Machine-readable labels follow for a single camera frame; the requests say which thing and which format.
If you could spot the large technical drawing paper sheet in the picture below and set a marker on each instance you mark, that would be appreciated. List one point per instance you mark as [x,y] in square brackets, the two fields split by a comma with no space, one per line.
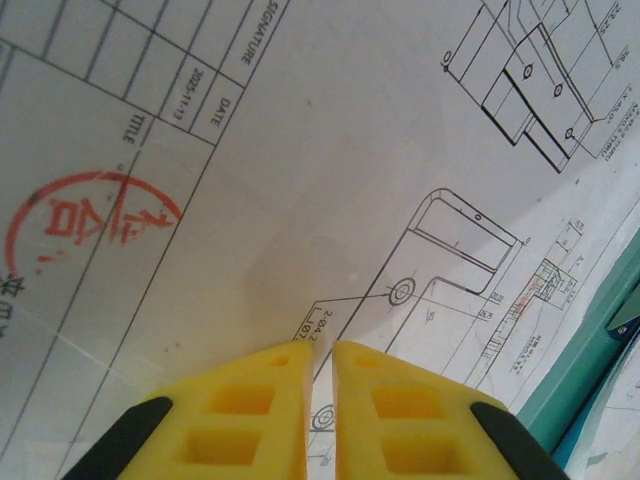
[300,175]

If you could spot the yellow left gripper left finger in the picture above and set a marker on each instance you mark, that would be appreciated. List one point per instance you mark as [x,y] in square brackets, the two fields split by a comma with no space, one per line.
[240,440]

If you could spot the teal folder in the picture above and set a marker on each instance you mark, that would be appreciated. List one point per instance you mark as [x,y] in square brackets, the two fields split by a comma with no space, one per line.
[565,385]

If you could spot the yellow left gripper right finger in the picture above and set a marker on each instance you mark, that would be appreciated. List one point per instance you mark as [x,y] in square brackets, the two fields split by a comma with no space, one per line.
[410,440]

